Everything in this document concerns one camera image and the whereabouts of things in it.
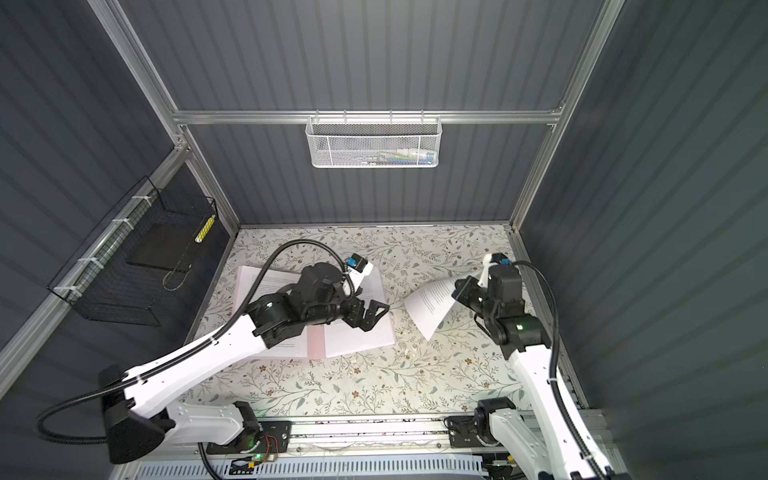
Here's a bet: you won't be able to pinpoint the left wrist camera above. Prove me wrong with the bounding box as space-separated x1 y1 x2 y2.
345 253 374 285

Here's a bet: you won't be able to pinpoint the floral table mat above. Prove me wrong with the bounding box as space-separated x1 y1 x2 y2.
182 225 531 417

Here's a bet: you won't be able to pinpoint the printed paper sheet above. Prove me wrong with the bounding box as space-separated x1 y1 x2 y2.
232 266 300 311
404 276 471 341
323 266 396 358

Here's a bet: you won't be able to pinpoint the pens in white basket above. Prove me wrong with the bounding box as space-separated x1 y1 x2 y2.
350 148 438 167

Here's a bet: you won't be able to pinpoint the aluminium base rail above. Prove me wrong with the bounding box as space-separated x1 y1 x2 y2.
113 410 631 480

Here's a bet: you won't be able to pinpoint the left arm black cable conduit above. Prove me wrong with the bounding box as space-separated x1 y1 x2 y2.
35 238 358 446

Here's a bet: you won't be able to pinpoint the white ventilation grille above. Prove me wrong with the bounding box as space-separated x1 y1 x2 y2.
133 454 488 480

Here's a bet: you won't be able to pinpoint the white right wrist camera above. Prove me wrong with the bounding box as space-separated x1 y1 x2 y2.
478 253 511 288

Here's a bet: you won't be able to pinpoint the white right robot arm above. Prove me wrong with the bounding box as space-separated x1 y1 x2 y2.
452 253 618 479

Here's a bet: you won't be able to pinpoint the white wire mesh basket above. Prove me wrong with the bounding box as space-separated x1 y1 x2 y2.
305 119 443 169

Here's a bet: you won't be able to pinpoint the yellow marker pen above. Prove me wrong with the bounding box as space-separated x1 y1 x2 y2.
194 214 217 244

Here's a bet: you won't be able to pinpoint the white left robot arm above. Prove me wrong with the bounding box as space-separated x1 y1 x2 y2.
100 255 394 464

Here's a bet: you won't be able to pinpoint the black wire mesh basket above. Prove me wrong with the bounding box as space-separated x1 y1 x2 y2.
48 181 218 327

